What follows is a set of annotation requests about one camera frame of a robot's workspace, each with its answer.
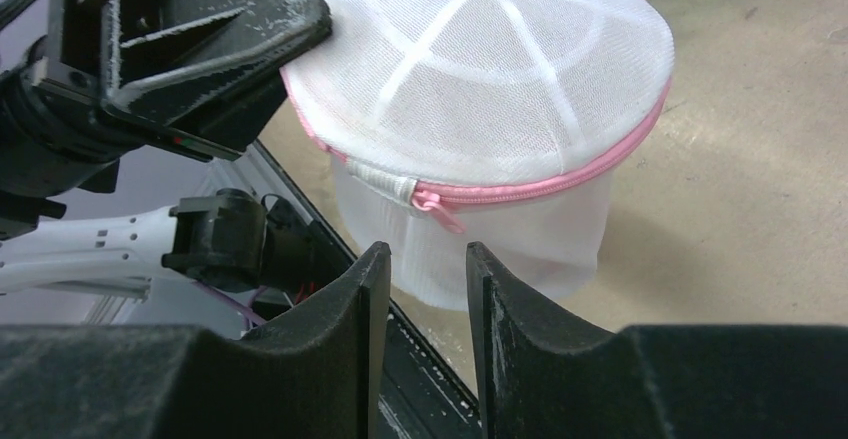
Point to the pink-trimmed white laundry bag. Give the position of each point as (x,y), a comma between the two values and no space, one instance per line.
(500,121)

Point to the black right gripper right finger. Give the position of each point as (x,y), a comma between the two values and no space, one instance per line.
(543,372)

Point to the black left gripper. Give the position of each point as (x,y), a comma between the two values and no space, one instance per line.
(182,75)

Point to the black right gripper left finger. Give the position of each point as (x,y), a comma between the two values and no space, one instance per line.
(312,372)

